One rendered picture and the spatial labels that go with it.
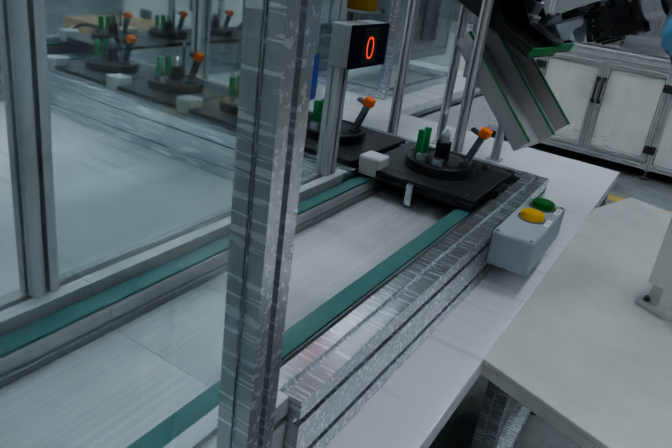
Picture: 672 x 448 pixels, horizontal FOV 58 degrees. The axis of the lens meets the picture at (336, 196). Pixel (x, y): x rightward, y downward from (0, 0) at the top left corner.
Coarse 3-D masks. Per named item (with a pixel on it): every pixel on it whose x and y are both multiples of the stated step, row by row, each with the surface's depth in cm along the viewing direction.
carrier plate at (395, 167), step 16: (400, 160) 123; (368, 176) 117; (384, 176) 115; (400, 176) 114; (416, 176) 115; (480, 176) 120; (496, 176) 121; (512, 176) 125; (416, 192) 113; (432, 192) 111; (448, 192) 109; (464, 192) 110; (480, 192) 112; (464, 208) 108
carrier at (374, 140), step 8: (344, 120) 139; (344, 128) 132; (352, 128) 130; (360, 128) 131; (344, 136) 127; (352, 136) 128; (360, 136) 130; (368, 136) 136; (376, 136) 137; (384, 136) 138; (392, 136) 139; (344, 144) 128; (352, 144) 129; (360, 144) 130; (368, 144) 131; (376, 144) 131; (384, 144) 132; (392, 144) 133; (344, 152) 123; (352, 152) 124; (360, 152) 125; (384, 152) 130; (344, 160) 119; (352, 160) 119
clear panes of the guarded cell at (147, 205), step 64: (0, 0) 20; (64, 0) 22; (128, 0) 24; (192, 0) 27; (256, 0) 31; (0, 64) 21; (64, 64) 23; (128, 64) 25; (192, 64) 29; (256, 64) 32; (0, 128) 22; (64, 128) 24; (128, 128) 26; (192, 128) 30; (256, 128) 34; (0, 192) 22; (64, 192) 25; (128, 192) 28; (192, 192) 31; (0, 256) 23; (64, 256) 26; (128, 256) 29; (192, 256) 33; (0, 320) 24; (64, 320) 27; (128, 320) 30; (192, 320) 35; (0, 384) 25; (64, 384) 28; (128, 384) 32; (192, 384) 36
